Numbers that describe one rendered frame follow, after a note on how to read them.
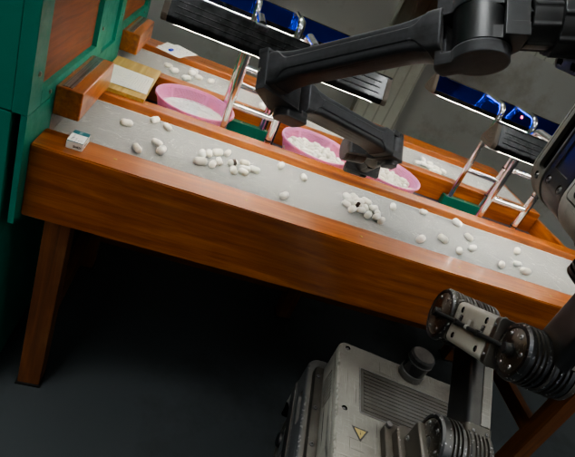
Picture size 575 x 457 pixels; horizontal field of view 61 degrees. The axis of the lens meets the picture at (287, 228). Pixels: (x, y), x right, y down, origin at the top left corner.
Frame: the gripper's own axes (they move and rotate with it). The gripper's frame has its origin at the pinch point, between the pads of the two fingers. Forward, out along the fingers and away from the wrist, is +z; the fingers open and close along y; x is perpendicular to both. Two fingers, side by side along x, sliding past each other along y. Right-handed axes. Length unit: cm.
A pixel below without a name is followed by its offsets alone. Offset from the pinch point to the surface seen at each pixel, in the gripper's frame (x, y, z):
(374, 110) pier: -99, -67, 158
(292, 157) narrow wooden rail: -2.7, 14.7, 14.0
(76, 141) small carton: 20, 70, -18
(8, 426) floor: 91, 71, 20
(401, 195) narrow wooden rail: -1.7, -24.7, 13.5
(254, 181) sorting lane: 12.2, 27.1, -0.5
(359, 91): -16.4, 8.0, -15.0
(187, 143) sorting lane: 5.2, 47.0, 7.6
